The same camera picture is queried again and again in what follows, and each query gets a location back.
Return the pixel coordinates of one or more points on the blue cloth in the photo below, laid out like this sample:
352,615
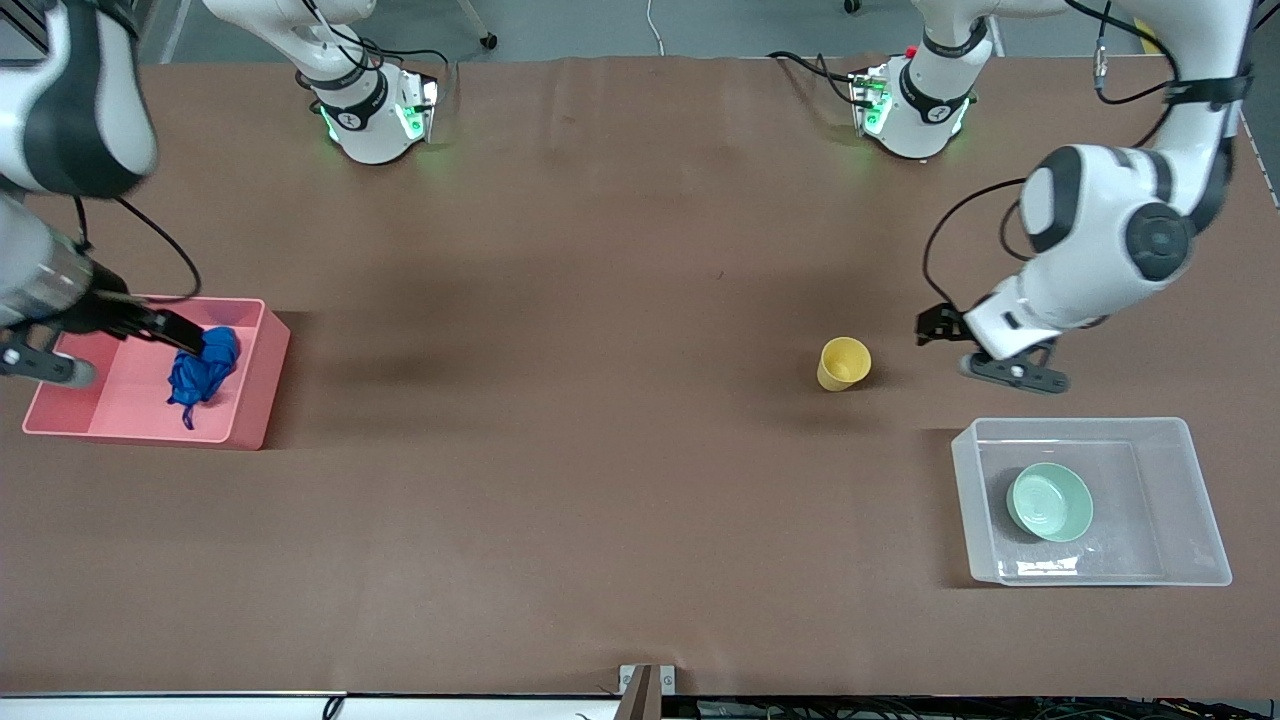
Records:
205,370

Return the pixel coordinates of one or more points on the clear plastic storage box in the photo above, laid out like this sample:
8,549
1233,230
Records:
1170,500

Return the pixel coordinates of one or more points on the green ceramic bowl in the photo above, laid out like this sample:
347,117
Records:
1050,502

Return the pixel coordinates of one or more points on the metal table bracket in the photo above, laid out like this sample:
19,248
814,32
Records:
640,695

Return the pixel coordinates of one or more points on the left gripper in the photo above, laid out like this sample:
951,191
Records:
941,324

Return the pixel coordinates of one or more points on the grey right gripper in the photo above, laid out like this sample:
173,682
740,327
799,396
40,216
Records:
112,313

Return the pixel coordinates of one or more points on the yellow cup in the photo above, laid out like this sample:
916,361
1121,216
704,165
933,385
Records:
843,362

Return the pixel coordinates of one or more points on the pink plastic bin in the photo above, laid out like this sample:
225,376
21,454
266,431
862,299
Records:
130,400

